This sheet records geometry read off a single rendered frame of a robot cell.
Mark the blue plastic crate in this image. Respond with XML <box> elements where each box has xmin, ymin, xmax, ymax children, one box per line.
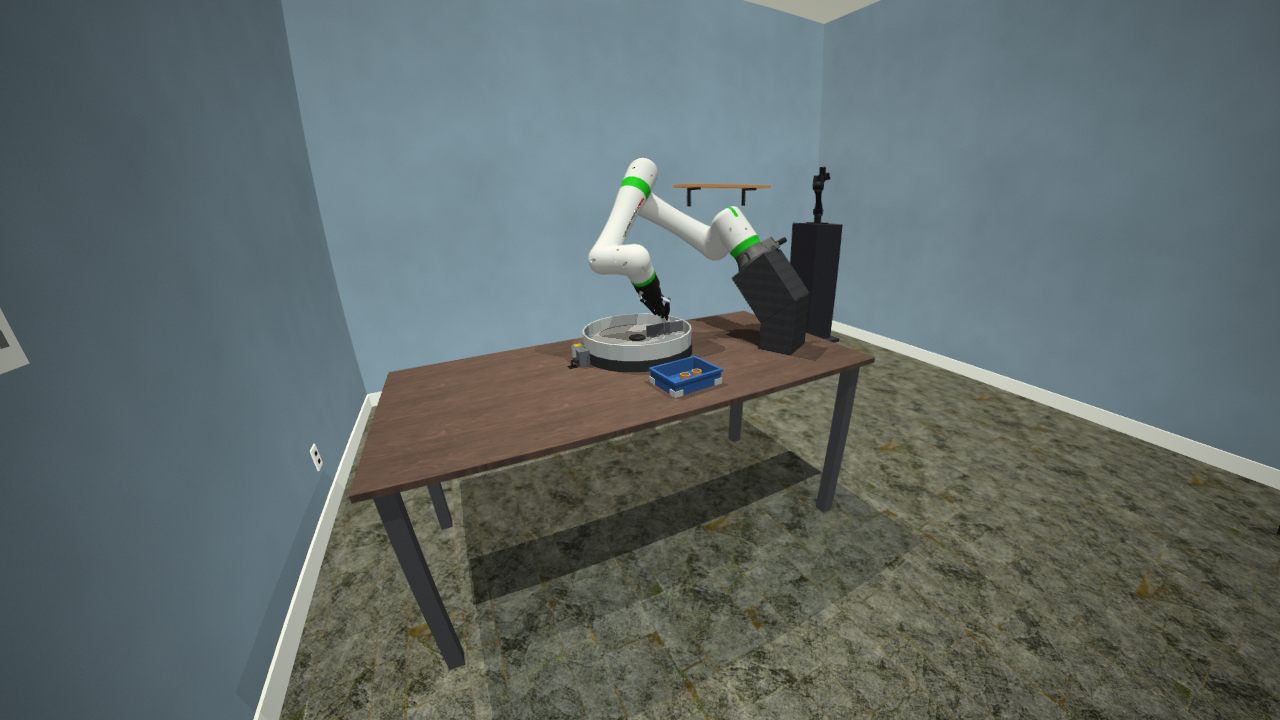
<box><xmin>649</xmin><ymin>356</ymin><xmax>723</xmax><ymax>398</ymax></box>

